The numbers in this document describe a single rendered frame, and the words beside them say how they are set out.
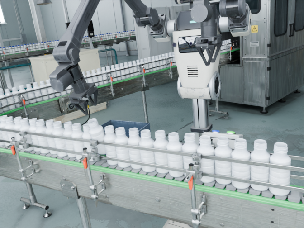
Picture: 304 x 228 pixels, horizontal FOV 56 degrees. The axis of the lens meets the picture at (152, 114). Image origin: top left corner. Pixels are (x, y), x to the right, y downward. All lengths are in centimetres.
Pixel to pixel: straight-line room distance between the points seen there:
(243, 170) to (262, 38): 368
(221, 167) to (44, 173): 89
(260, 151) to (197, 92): 71
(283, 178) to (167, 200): 43
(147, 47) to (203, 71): 564
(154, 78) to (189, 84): 186
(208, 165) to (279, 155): 23
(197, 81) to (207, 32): 56
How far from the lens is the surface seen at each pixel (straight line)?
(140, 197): 119
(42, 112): 269
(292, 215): 101
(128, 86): 317
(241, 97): 488
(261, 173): 98
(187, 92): 160
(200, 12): 97
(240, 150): 96
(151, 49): 713
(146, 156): 110
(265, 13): 451
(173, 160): 105
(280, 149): 93
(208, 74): 154
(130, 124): 189
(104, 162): 127
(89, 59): 552
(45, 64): 513
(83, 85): 112
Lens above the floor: 156
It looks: 18 degrees down
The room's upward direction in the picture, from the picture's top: 6 degrees counter-clockwise
